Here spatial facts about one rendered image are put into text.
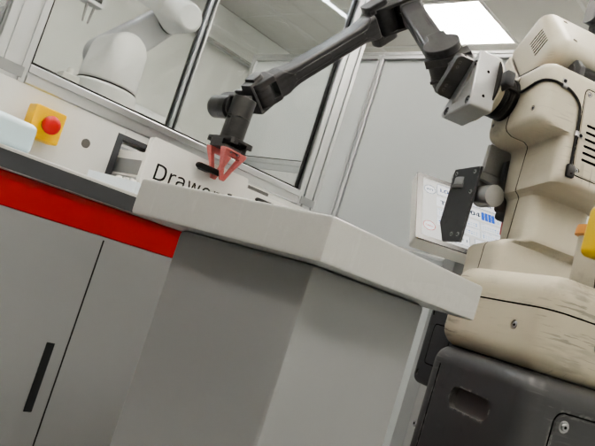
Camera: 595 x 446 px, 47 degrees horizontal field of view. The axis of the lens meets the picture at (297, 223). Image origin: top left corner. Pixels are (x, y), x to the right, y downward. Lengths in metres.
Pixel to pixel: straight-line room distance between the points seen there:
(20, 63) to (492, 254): 1.05
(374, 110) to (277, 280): 3.07
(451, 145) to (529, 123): 2.01
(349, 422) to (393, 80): 3.07
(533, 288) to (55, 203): 0.65
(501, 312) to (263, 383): 0.43
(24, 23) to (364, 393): 1.16
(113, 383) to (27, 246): 0.26
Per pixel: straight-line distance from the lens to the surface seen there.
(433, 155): 3.37
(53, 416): 1.09
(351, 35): 1.77
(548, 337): 0.90
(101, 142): 1.69
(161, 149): 1.58
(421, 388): 2.25
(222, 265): 0.70
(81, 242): 1.04
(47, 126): 1.56
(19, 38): 1.62
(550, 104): 1.34
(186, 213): 0.69
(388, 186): 3.44
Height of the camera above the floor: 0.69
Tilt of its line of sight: 6 degrees up
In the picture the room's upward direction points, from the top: 18 degrees clockwise
